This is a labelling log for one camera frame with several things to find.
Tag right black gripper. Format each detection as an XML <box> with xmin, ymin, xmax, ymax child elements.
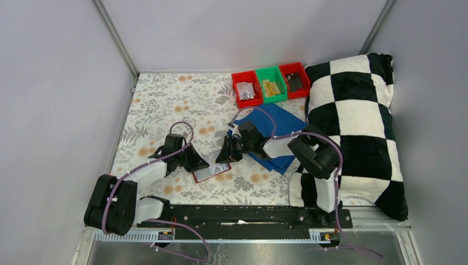
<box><xmin>215</xmin><ymin>135</ymin><xmax>254</xmax><ymax>164</ymax></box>

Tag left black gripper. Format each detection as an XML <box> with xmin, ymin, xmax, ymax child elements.
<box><xmin>175</xmin><ymin>142</ymin><xmax>209</xmax><ymax>172</ymax></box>

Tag red leather card holder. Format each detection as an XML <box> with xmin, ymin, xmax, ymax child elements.
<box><xmin>193</xmin><ymin>150</ymin><xmax>231</xmax><ymax>183</ymax></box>

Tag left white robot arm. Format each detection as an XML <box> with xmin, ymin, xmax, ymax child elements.
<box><xmin>83</xmin><ymin>134</ymin><xmax>209</xmax><ymax>236</ymax></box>

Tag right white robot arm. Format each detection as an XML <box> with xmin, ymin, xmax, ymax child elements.
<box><xmin>216</xmin><ymin>121</ymin><xmax>343</xmax><ymax>227</ymax></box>

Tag white gold VIP card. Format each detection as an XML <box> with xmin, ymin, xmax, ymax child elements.
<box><xmin>209</xmin><ymin>163</ymin><xmax>230</xmax><ymax>176</ymax></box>

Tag silver cards in bin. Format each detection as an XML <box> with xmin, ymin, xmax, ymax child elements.
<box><xmin>236</xmin><ymin>82</ymin><xmax>256</xmax><ymax>100</ymax></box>

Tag gold cards in bin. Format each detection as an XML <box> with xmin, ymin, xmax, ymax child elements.
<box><xmin>262</xmin><ymin>79</ymin><xmax>281</xmax><ymax>98</ymax></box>

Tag black cards in bin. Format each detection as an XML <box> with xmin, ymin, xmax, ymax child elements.
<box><xmin>286</xmin><ymin>72</ymin><xmax>303</xmax><ymax>93</ymax></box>

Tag floral patterned table mat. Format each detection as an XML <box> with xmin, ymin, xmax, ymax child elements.
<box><xmin>110</xmin><ymin>73</ymin><xmax>299</xmax><ymax>205</ymax></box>

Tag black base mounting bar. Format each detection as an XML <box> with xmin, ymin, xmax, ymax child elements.
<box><xmin>137</xmin><ymin>204</ymin><xmax>354</xmax><ymax>242</ymax></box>

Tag blue folded cloth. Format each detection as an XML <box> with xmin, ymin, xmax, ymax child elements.
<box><xmin>233</xmin><ymin>103</ymin><xmax>306</xmax><ymax>174</ymax></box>

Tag left red plastic bin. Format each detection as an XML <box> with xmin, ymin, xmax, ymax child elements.
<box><xmin>231</xmin><ymin>70</ymin><xmax>263</xmax><ymax>109</ymax></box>

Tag red plastic bin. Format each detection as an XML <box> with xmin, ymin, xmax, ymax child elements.
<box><xmin>279</xmin><ymin>62</ymin><xmax>311</xmax><ymax>99</ymax></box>
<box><xmin>231</xmin><ymin>70</ymin><xmax>263</xmax><ymax>109</ymax></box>

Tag green plastic bin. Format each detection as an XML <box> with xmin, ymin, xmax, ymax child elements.
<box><xmin>255</xmin><ymin>66</ymin><xmax>288</xmax><ymax>104</ymax></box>

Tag right red plastic bin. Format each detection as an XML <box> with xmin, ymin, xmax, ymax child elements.
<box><xmin>279</xmin><ymin>62</ymin><xmax>311</xmax><ymax>99</ymax></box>

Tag black white checkered pillow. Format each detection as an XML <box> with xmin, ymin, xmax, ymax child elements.
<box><xmin>305</xmin><ymin>52</ymin><xmax>408</xmax><ymax>221</ymax></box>

